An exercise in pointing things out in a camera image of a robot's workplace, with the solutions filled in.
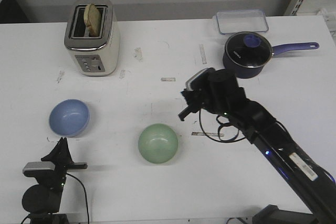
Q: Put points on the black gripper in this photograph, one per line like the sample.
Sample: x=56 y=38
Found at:
x=197 y=100
x=62 y=162

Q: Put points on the green bowl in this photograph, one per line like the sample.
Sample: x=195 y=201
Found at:
x=158 y=143

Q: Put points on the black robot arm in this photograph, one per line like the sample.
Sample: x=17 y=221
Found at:
x=42 y=200
x=218 y=92

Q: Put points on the blue bowl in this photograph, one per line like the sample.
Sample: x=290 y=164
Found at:
x=69 y=118

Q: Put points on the dark blue saucepan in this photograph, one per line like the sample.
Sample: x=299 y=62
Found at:
x=247 y=73

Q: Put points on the glass pot lid blue knob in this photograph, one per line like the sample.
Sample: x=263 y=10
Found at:
x=248 y=49

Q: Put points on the clear plastic container lid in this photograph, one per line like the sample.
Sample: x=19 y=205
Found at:
x=234 y=21

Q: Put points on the white and chrome toaster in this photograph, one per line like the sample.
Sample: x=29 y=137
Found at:
x=94 y=56

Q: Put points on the slice of toast bread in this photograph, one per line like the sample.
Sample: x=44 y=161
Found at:
x=92 y=20

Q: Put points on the dark object at left edge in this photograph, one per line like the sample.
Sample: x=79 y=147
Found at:
x=11 y=12

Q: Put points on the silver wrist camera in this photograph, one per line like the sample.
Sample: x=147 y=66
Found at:
x=197 y=81
x=39 y=169

